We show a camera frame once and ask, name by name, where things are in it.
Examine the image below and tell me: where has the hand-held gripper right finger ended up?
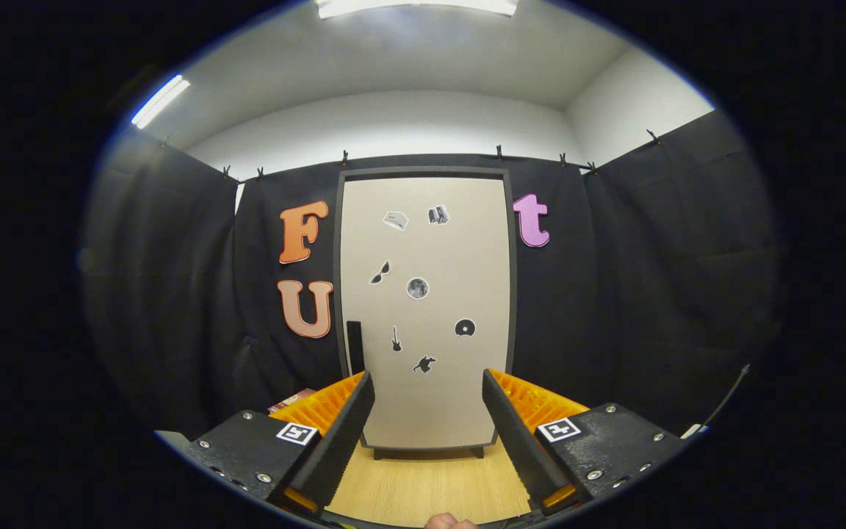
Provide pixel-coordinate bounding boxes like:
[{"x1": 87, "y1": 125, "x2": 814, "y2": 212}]
[{"x1": 482, "y1": 368, "x2": 690, "y2": 515}]

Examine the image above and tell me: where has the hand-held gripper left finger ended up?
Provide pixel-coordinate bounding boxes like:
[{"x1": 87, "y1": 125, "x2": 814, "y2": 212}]
[{"x1": 179, "y1": 370, "x2": 377, "y2": 521}]

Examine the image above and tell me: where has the beige shoe cabinet door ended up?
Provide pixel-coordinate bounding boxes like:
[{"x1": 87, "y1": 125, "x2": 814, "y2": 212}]
[{"x1": 340, "y1": 176, "x2": 510, "y2": 447}]

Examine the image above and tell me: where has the dark grey shoe cabinet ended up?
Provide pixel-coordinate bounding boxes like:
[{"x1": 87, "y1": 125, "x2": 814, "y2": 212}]
[{"x1": 333, "y1": 167, "x2": 518, "y2": 461}]

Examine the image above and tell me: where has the brown cover book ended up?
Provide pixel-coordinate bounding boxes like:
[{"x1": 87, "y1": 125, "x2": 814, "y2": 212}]
[{"x1": 267, "y1": 388, "x2": 317, "y2": 414}]

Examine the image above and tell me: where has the black backdrop cloth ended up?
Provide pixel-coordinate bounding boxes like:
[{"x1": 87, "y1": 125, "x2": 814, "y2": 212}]
[{"x1": 79, "y1": 109, "x2": 787, "y2": 442}]

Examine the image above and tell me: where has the narrow ceiling light panel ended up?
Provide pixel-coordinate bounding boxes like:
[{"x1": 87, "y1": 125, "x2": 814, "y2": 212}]
[{"x1": 131, "y1": 73, "x2": 192, "y2": 131}]

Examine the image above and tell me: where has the wide ceiling light panel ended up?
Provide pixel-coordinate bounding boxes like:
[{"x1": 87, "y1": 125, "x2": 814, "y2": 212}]
[{"x1": 315, "y1": 0, "x2": 519, "y2": 19}]

